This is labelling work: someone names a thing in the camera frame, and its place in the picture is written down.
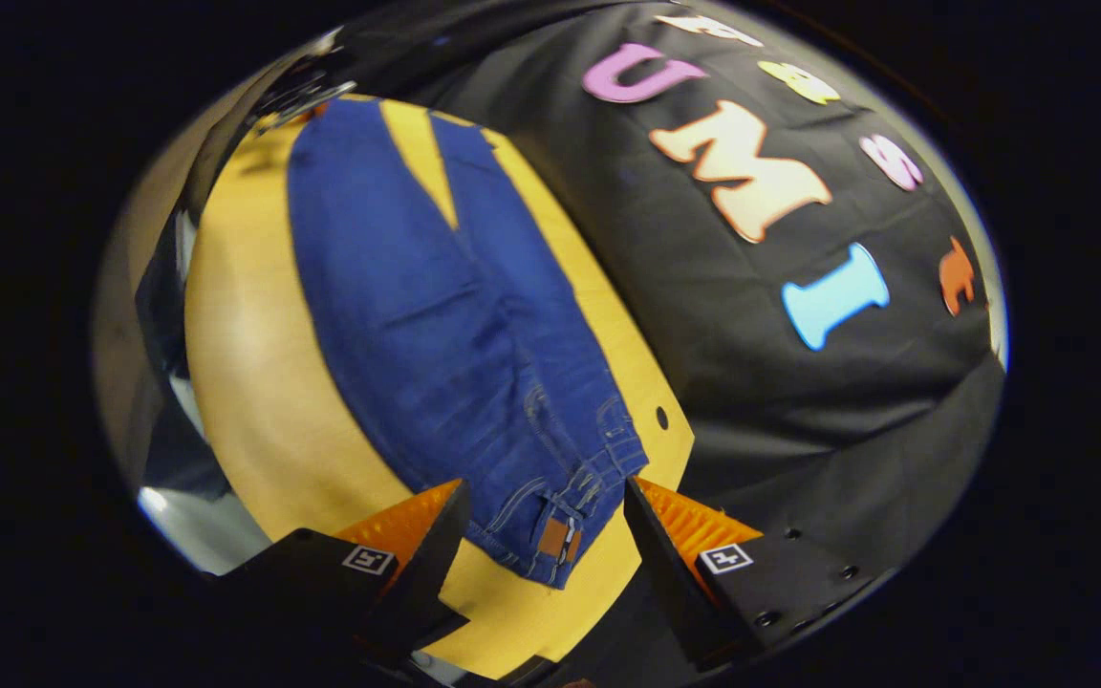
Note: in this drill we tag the blue denim jeans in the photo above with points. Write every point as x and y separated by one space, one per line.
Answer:
436 334

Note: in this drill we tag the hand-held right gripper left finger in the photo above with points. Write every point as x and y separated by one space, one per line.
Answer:
436 564

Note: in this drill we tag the black backdrop cloth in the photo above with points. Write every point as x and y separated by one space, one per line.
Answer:
723 363

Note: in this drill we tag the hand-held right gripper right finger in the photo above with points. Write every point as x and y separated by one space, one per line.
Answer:
665 573

